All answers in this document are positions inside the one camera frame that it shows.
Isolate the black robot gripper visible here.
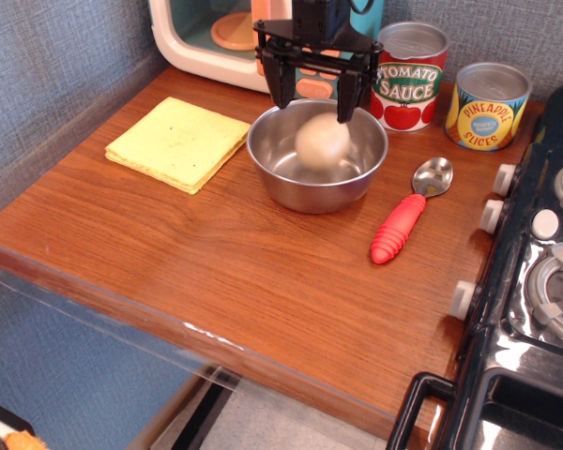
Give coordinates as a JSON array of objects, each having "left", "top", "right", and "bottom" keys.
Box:
[{"left": 253, "top": 1, "right": 384, "bottom": 124}]

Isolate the pale beige toy potato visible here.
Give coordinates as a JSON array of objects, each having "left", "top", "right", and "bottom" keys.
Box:
[{"left": 295, "top": 112, "right": 351, "bottom": 172}]

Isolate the silver metal pot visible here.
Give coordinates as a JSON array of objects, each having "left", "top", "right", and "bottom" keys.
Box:
[{"left": 247, "top": 99, "right": 388, "bottom": 214}]

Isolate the tomato sauce can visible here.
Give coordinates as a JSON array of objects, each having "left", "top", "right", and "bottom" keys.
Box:
[{"left": 371, "top": 22, "right": 449, "bottom": 131}]

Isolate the teal white toy microwave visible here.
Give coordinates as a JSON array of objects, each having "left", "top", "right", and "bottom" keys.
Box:
[{"left": 147, "top": 0, "right": 386, "bottom": 100}]

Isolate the folded yellow cloth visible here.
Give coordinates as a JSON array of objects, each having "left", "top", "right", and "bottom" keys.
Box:
[{"left": 105, "top": 97, "right": 250, "bottom": 195}]

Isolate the pineapple slices can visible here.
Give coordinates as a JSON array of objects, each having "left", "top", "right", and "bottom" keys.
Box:
[{"left": 445, "top": 62, "right": 532, "bottom": 152}]

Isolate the grey stove knob upper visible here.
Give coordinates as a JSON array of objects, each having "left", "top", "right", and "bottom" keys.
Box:
[{"left": 493, "top": 164, "right": 517, "bottom": 198}]

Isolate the grey stove knob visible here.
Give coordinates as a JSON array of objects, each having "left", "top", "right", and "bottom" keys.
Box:
[
  {"left": 449, "top": 280, "right": 477, "bottom": 321},
  {"left": 493, "top": 164, "right": 517, "bottom": 198},
  {"left": 479, "top": 200, "right": 504, "bottom": 234}
]

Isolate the grey stove knob middle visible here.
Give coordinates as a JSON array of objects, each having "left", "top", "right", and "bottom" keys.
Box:
[{"left": 479, "top": 200, "right": 504, "bottom": 234}]

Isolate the grey stove knob lower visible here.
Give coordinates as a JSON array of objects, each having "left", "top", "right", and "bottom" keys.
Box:
[{"left": 449, "top": 280, "right": 477, "bottom": 321}]

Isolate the black toy stove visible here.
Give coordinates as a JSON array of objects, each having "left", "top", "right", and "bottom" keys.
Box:
[{"left": 388, "top": 85, "right": 563, "bottom": 449}]

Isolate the orange fuzzy object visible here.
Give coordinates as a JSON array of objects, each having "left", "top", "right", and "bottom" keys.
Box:
[{"left": 4, "top": 430, "right": 48, "bottom": 450}]

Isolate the red handled metal spoon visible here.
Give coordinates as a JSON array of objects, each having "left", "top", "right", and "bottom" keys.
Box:
[{"left": 370, "top": 157, "right": 454, "bottom": 264}]

